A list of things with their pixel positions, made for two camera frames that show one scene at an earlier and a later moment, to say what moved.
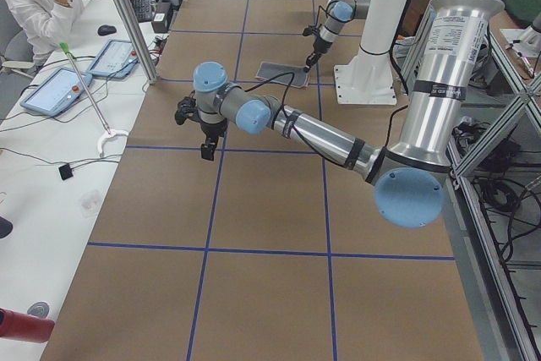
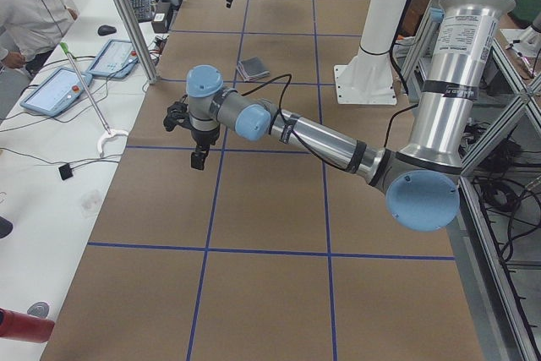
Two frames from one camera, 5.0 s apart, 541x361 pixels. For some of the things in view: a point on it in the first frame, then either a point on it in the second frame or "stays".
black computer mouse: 106,30 stays
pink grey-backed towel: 283,73 → 252,68
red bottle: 24,327 stays
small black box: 65,172 stays
